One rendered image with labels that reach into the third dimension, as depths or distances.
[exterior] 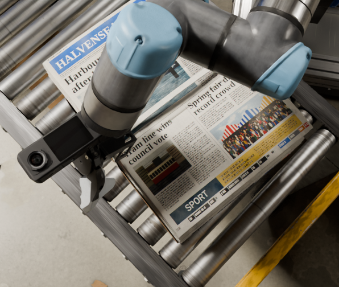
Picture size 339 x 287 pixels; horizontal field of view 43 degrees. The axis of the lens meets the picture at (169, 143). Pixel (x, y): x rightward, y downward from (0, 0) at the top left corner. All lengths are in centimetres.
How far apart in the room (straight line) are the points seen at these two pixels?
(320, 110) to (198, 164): 41
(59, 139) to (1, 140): 131
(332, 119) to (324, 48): 80
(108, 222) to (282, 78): 51
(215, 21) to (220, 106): 21
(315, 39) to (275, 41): 126
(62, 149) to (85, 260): 118
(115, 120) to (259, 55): 19
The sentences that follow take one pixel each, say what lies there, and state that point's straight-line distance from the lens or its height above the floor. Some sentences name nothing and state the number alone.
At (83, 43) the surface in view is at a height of 103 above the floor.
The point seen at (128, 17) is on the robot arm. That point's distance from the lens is 46.
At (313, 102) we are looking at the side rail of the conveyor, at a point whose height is 80.
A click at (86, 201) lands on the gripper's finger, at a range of 68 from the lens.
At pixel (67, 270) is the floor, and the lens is 174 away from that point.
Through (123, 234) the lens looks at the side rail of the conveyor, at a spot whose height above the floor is 80.
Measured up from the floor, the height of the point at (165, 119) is 103.
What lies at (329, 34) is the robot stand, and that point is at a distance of 182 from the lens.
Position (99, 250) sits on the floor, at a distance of 172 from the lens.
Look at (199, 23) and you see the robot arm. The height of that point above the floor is 124.
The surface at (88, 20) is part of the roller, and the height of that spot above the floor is 80.
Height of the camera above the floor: 170
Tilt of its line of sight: 75 degrees down
